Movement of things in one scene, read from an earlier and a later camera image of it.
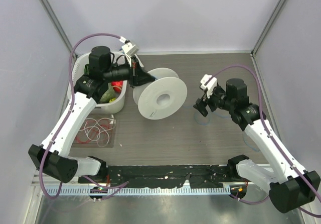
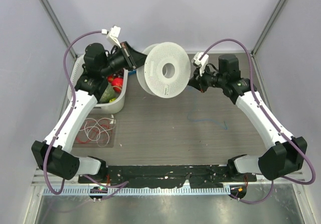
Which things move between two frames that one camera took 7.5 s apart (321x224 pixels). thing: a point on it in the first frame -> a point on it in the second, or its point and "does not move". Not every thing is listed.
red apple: x=117 y=86 does not move
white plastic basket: x=77 y=67 does not move
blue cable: x=243 y=134 -> x=225 y=126
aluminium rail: x=49 y=181 does not move
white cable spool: x=162 y=97 -> x=166 y=71
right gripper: x=200 y=105 -> x=194 y=83
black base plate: x=197 y=176 does not move
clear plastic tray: x=98 y=130 does not move
